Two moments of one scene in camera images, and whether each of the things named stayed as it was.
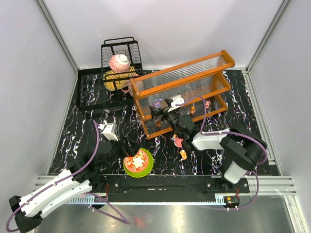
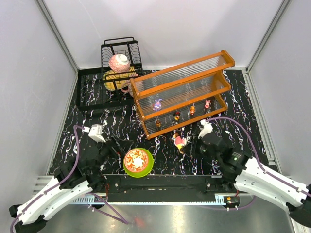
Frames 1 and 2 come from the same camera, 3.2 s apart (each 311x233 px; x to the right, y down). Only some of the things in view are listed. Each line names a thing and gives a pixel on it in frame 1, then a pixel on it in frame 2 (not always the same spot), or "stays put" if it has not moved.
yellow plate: x=113 y=80 stays put
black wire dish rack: x=111 y=85 stays put
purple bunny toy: x=158 y=102 stays put
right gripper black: x=162 y=112 → x=191 y=148
